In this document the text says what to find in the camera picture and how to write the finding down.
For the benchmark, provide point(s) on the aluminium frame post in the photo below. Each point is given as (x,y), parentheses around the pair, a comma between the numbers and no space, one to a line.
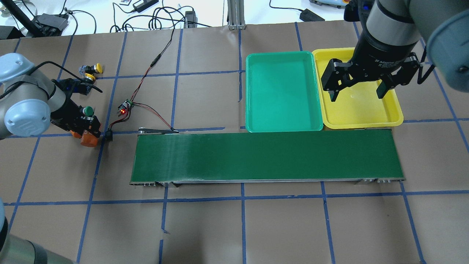
(236,17)

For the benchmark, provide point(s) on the small motor controller board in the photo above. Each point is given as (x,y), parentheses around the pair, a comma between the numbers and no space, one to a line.
(125,107)

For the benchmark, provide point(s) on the green push button switch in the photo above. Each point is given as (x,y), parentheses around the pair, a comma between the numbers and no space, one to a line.
(87,111)

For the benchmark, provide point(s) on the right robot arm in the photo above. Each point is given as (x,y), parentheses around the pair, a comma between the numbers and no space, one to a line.
(401,38)

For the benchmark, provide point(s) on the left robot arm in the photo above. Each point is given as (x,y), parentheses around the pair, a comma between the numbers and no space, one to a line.
(31,101)

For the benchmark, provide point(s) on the yellow plastic tray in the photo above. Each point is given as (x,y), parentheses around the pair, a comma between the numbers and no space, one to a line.
(357,107)

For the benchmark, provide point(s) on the yellow push button switch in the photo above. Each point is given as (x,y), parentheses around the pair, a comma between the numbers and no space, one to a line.
(86,69)
(88,78)

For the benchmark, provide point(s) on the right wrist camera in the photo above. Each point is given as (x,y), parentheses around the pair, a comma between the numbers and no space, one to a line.
(358,10)

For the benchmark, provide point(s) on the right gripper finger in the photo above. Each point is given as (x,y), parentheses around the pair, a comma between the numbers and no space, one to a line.
(333,92)
(385,86)

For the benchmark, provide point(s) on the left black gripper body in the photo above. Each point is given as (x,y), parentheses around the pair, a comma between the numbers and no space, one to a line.
(68,112)

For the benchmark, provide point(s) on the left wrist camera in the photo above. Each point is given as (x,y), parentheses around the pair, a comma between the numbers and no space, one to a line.
(70,86)

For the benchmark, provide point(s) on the black inline connector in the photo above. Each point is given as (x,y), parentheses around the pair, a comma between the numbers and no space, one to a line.
(108,135)

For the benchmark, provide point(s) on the black power adapter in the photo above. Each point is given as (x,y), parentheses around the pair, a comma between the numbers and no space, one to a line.
(307,15)

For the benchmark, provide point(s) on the orange cylinder with 4680 print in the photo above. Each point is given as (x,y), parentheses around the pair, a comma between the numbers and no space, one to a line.
(88,139)

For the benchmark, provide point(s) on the plain orange cylinder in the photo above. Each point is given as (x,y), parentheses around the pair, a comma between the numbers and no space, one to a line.
(76,135)

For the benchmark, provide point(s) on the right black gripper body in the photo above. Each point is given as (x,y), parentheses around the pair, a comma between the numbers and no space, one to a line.
(381,55)

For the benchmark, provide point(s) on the green conveyor belt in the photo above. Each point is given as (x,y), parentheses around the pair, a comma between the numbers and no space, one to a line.
(312,156)

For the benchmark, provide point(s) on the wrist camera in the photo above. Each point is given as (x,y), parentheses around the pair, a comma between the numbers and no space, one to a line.
(70,86)
(358,10)

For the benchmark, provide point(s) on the green plastic tray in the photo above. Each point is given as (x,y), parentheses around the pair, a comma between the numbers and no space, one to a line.
(281,93)

